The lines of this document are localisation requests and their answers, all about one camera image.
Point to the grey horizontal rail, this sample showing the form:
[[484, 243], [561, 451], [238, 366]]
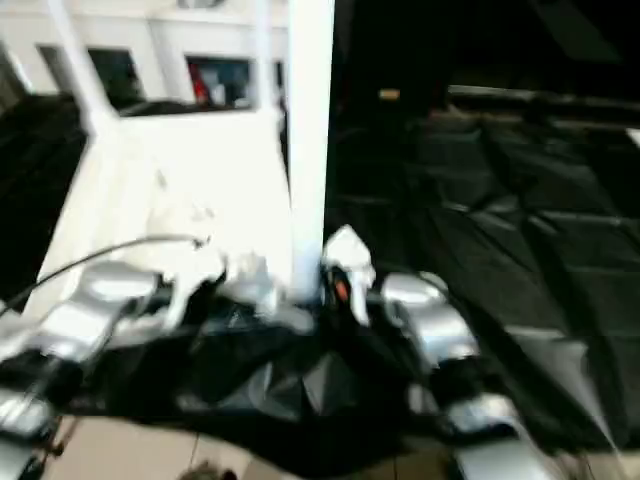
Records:
[[540, 97]]

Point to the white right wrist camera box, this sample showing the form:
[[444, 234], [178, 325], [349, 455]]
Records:
[[350, 250]]

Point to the white plastic table top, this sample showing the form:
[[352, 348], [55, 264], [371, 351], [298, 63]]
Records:
[[170, 190]]

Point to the white cabinet with glass doors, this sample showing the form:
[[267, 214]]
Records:
[[160, 35]]

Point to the red bottle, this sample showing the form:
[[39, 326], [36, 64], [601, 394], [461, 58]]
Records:
[[200, 85]]

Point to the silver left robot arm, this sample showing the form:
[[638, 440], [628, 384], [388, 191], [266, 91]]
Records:
[[70, 330]]

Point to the white plastic table leg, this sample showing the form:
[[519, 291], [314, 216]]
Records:
[[265, 60], [80, 65], [310, 130]]

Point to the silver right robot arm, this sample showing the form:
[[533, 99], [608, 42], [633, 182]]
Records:
[[440, 330]]

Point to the black work mat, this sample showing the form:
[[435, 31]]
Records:
[[520, 260]]

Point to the small brass label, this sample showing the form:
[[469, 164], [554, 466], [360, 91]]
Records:
[[389, 95]]

